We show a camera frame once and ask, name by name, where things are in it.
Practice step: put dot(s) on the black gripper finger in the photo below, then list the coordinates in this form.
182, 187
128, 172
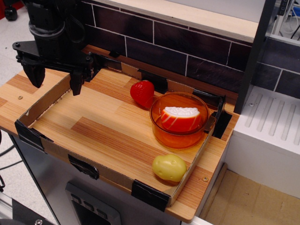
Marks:
35, 73
76, 82

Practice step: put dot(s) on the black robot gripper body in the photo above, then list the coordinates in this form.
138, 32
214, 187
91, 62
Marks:
55, 48

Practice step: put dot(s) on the salmon sushi toy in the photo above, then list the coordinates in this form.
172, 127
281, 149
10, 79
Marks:
180, 119

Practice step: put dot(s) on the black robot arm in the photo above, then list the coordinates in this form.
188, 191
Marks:
54, 11

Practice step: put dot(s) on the cardboard fence with black tape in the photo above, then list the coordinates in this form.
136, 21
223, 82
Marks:
105, 134

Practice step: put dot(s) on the orange transparent pot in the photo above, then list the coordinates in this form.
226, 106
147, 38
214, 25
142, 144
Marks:
181, 140

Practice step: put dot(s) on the black caster wheel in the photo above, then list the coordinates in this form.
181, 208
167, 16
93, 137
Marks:
10, 13

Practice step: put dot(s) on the red toy strawberry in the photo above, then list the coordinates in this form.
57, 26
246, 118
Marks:
143, 93

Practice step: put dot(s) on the yellow toy potato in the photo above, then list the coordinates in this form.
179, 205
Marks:
169, 167

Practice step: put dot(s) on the grey oven control panel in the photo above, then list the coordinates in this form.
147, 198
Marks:
89, 210

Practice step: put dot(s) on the white sink drainboard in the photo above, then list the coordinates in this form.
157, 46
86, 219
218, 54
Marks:
265, 143

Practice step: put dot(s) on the dark grey vertical post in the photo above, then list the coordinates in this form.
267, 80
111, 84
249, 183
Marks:
255, 55

